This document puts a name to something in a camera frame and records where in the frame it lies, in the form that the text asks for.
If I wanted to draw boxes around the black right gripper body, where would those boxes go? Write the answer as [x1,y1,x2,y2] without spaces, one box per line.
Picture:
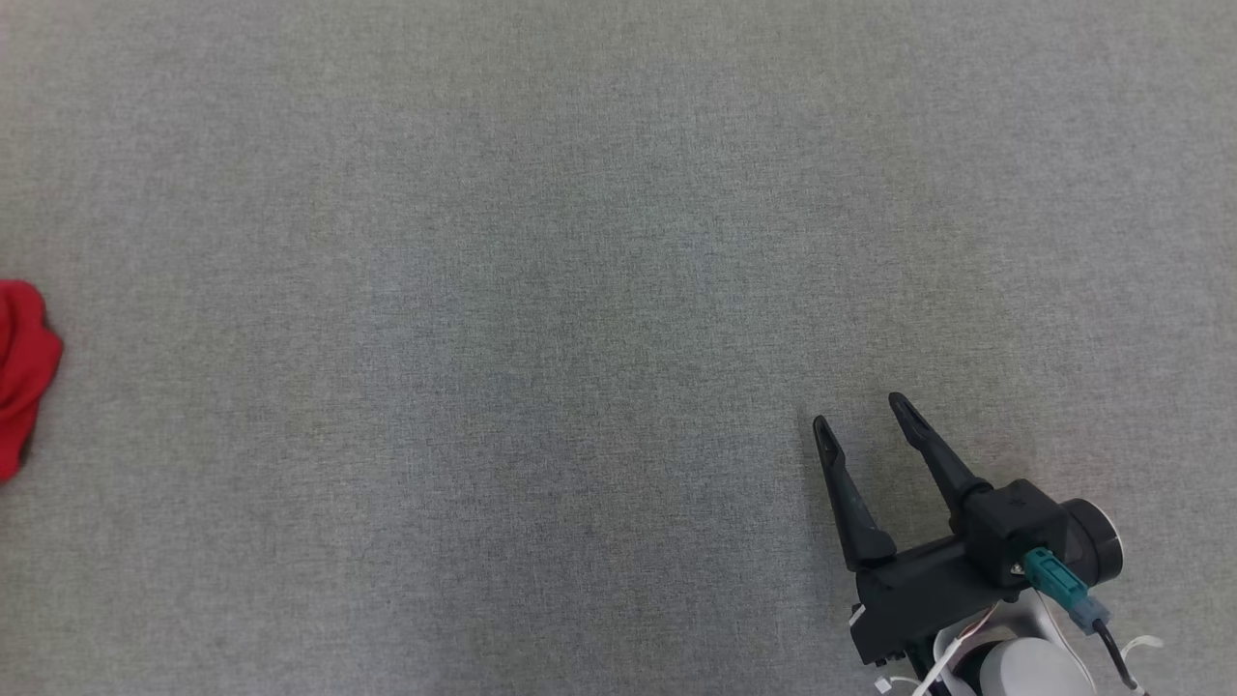
[849,536,1025,670]

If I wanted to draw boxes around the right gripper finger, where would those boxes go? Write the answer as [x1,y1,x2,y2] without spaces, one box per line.
[888,392,994,533]
[813,416,898,571]

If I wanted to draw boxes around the red Bulls jersey shirt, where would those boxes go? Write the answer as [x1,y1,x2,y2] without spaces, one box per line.
[0,279,65,484]

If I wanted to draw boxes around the grey fabric sofa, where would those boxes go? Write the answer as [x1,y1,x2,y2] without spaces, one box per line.
[0,0,1237,696]

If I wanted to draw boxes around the thin white right gripper wires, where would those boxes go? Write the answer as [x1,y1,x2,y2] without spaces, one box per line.
[875,601,1001,696]

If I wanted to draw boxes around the right black cable teal plug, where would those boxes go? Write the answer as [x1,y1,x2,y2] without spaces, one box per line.
[1022,547,1146,692]

